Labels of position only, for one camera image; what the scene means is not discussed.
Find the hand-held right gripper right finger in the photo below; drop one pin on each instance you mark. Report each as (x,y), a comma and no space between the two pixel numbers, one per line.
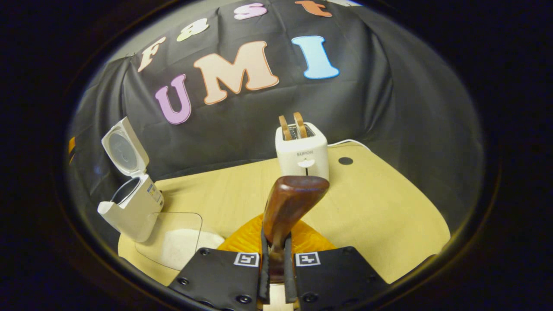
(332,276)

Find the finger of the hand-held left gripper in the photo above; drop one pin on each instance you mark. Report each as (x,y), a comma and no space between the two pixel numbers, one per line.
(71,147)

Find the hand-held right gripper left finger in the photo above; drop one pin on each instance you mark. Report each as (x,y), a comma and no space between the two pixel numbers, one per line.
(220,276)

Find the brown wooden spoon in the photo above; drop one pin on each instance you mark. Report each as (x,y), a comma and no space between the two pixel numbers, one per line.
(289,203)

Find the white rice cooker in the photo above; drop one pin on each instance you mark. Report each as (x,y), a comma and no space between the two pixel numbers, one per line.
(134,216)

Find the clear plastic box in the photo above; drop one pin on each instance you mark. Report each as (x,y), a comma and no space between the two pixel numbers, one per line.
(173,224)

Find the black table grommet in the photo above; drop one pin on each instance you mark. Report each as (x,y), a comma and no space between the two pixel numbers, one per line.
(345,160)

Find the white toaster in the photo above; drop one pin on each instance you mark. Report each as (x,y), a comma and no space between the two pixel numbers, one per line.
(302,157)

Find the brown toast slice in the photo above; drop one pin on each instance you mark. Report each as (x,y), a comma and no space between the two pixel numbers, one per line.
(300,125)
(285,127)

